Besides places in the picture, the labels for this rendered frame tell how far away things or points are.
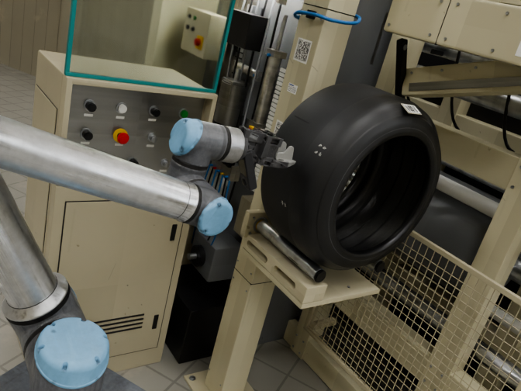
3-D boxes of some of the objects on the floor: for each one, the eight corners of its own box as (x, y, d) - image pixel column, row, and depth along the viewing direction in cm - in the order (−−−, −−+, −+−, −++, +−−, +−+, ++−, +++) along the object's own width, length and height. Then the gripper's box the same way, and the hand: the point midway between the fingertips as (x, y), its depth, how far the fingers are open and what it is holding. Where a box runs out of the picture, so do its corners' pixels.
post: (202, 384, 227) (384, -317, 138) (228, 377, 235) (414, -290, 146) (216, 405, 217) (421, -334, 129) (242, 397, 225) (451, -303, 137)
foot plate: (183, 377, 228) (184, 373, 227) (232, 364, 244) (233, 361, 243) (211, 421, 208) (212, 417, 208) (263, 404, 224) (264, 400, 224)
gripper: (251, 133, 123) (312, 146, 137) (232, 121, 130) (293, 135, 143) (240, 165, 126) (301, 174, 139) (222, 152, 132) (282, 162, 146)
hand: (290, 163), depth 141 cm, fingers closed
